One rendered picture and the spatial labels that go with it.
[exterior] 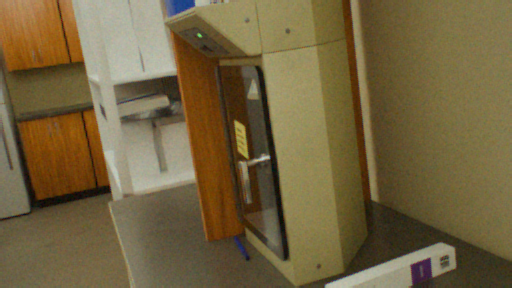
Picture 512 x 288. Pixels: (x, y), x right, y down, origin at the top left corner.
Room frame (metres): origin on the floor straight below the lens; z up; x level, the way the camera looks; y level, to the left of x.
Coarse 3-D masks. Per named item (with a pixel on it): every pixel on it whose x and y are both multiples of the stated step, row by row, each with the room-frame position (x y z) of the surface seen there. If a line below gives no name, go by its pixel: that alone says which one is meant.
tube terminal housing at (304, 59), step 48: (240, 0) 1.11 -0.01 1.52; (288, 0) 1.04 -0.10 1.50; (336, 0) 1.19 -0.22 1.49; (288, 48) 1.04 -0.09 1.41; (336, 48) 1.16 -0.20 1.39; (288, 96) 1.03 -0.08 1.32; (336, 96) 1.13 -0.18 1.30; (288, 144) 1.03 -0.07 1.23; (336, 144) 1.10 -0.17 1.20; (288, 192) 1.02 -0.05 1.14; (336, 192) 1.07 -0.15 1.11; (288, 240) 1.02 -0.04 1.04; (336, 240) 1.05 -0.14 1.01
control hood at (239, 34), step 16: (176, 16) 1.15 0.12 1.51; (192, 16) 1.03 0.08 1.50; (208, 16) 0.99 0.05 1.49; (224, 16) 1.00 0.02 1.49; (240, 16) 1.01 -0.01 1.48; (256, 16) 1.02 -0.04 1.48; (176, 32) 1.28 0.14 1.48; (208, 32) 1.06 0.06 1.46; (224, 32) 1.00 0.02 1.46; (240, 32) 1.01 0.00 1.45; (256, 32) 1.02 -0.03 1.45; (224, 48) 1.10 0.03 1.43; (240, 48) 1.01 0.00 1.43; (256, 48) 1.02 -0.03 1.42
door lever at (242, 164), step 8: (240, 160) 1.06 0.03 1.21; (248, 160) 1.06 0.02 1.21; (256, 160) 1.06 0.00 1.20; (264, 160) 1.05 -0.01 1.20; (240, 168) 1.05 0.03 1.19; (248, 168) 1.05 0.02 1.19; (248, 176) 1.05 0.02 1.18; (248, 184) 1.05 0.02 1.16; (248, 192) 1.05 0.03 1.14; (248, 200) 1.05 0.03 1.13
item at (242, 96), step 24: (240, 72) 1.13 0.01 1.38; (240, 96) 1.15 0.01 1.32; (264, 96) 1.03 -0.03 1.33; (240, 120) 1.18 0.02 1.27; (264, 120) 1.02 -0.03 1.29; (264, 144) 1.04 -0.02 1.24; (264, 168) 1.07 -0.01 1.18; (240, 192) 1.27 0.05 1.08; (264, 192) 1.09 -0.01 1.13; (264, 216) 1.11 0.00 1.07; (264, 240) 1.14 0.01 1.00
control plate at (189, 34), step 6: (186, 30) 1.18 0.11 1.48; (192, 30) 1.14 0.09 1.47; (198, 30) 1.10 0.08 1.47; (186, 36) 1.24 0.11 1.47; (192, 36) 1.19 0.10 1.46; (198, 36) 1.15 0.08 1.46; (204, 36) 1.11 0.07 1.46; (192, 42) 1.26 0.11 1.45; (198, 42) 1.21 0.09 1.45; (204, 42) 1.17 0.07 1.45; (210, 42) 1.13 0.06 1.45; (216, 42) 1.10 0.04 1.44; (198, 48) 1.27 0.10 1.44; (222, 48) 1.11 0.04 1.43; (210, 54) 1.25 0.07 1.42; (216, 54) 1.20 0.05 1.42
